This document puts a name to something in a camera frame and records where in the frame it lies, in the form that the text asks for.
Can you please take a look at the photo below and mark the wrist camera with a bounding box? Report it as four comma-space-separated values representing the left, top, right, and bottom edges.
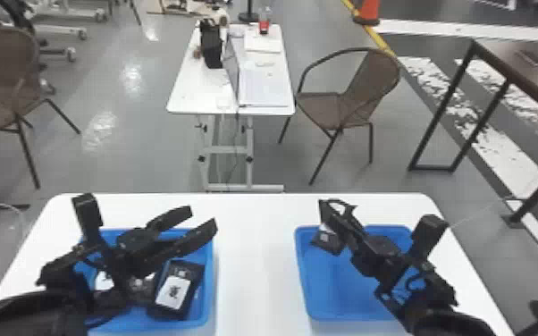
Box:
71, 192, 105, 246
408, 214, 450, 265

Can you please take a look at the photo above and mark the grey laptop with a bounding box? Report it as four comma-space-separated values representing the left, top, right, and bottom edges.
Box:
221, 32, 294, 108

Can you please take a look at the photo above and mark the white side table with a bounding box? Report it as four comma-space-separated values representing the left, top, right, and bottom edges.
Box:
165, 21, 297, 193

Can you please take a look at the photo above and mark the black bag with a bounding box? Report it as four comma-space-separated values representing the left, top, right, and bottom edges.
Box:
198, 18, 224, 70

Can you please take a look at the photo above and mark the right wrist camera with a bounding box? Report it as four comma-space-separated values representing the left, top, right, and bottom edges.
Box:
408, 214, 450, 265

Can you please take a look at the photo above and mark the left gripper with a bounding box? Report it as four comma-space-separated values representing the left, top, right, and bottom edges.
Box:
116, 205, 219, 279

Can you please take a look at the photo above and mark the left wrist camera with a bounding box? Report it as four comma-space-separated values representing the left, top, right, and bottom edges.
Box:
71, 192, 105, 246

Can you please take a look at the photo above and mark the blue tray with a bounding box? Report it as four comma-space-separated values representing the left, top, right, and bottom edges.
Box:
294, 224, 428, 323
73, 227, 215, 334

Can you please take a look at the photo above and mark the black part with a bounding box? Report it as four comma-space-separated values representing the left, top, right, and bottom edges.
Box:
310, 223, 346, 257
148, 258, 206, 322

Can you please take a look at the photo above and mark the red bottle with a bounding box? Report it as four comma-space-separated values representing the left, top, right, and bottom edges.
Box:
257, 6, 273, 36

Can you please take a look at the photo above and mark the brown chair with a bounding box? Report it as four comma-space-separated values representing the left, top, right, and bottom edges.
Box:
0, 25, 82, 190
277, 46, 402, 186

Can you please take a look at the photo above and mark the orange cone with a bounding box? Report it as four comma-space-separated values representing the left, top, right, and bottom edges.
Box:
351, 0, 382, 27

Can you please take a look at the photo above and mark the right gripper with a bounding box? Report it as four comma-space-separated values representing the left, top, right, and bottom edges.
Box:
317, 197, 409, 281

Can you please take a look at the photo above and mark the dark side table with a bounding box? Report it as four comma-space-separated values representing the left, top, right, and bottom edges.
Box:
408, 38, 538, 224

